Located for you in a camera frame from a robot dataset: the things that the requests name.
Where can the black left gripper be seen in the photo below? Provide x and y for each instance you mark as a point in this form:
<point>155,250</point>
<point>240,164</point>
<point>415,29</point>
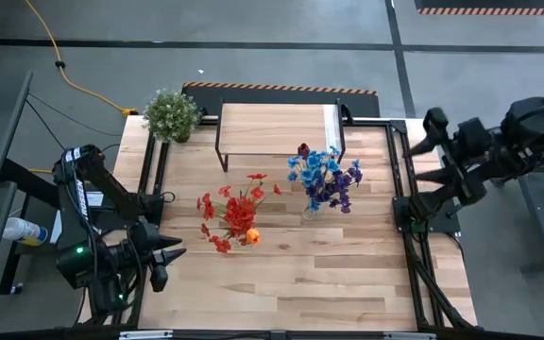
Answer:
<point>140,248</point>

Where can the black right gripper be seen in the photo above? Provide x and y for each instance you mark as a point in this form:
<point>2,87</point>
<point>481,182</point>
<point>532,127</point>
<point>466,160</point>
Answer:
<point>470,156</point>

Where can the red artificial flower bunch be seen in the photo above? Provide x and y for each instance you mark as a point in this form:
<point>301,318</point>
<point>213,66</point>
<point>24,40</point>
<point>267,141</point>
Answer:
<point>253,189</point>
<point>208,212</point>

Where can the purple artificial flower bunch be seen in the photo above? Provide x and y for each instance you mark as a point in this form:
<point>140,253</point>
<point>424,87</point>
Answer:
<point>333,193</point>

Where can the blue artificial flower bunch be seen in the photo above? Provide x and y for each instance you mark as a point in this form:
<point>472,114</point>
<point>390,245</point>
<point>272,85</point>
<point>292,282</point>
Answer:
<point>317,165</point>

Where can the dark red artificial tulip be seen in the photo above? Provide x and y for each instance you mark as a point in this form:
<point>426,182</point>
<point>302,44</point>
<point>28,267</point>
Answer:
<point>303,150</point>

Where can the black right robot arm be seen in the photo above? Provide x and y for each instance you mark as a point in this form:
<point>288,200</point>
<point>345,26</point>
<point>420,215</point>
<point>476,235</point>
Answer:
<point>527,137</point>

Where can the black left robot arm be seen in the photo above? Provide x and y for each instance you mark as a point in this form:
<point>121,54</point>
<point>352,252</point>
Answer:
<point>88,189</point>

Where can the white printed box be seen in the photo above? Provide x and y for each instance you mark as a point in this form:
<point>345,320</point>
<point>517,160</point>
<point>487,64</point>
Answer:
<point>95,198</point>

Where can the potted green plant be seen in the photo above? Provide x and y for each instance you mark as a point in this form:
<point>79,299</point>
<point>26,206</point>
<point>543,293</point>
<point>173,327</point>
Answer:
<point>172,115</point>

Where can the white spray bottle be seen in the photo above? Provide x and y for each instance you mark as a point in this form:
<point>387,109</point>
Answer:
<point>24,231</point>

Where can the black mat with hazard stripe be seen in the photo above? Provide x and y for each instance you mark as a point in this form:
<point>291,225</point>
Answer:
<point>277,96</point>
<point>494,5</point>

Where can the black support beam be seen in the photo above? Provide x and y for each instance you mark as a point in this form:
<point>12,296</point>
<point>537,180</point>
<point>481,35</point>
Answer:
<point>26,181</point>

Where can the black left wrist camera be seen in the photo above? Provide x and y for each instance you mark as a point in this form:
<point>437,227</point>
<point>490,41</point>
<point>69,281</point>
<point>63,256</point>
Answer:
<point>158,278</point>

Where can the silver frame bracket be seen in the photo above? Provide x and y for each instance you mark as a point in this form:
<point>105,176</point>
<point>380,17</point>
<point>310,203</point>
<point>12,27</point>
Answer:
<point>410,335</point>
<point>145,334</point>

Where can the black aluminium table frame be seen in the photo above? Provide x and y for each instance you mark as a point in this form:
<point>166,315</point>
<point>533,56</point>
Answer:
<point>411,283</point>

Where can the wooden shelf with black frame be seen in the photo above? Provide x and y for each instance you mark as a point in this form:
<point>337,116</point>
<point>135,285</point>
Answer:
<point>272,127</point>

